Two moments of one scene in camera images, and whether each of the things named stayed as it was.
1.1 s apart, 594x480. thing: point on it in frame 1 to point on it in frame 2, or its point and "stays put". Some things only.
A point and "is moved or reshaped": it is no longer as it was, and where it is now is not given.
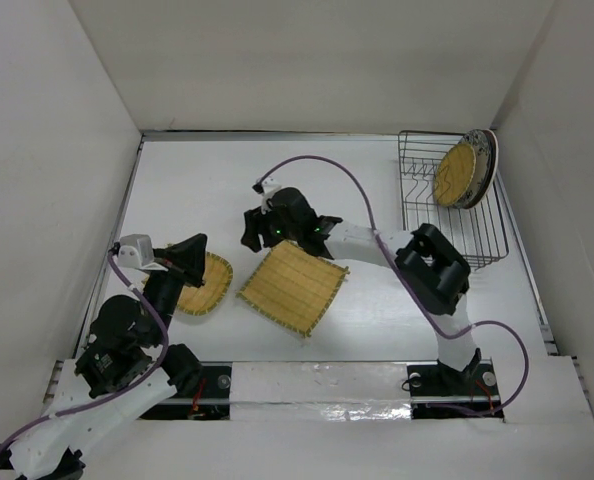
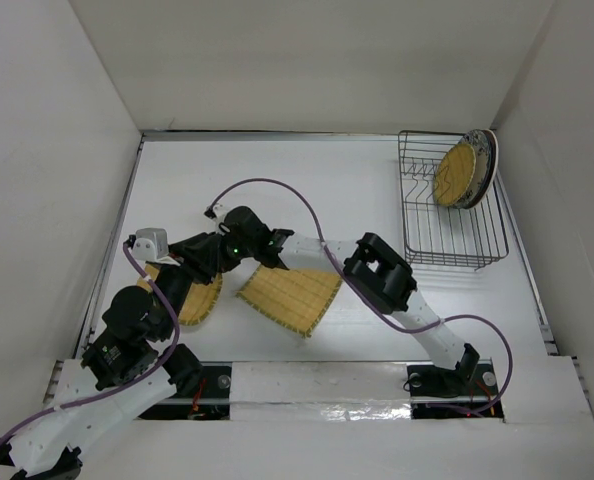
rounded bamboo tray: x=218 y=277 is moved or reshaped
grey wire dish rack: x=479 y=232 stays put
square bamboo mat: x=294 y=286 stays put
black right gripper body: x=270 y=224 to x=232 y=252
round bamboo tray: x=454 y=174 stays put
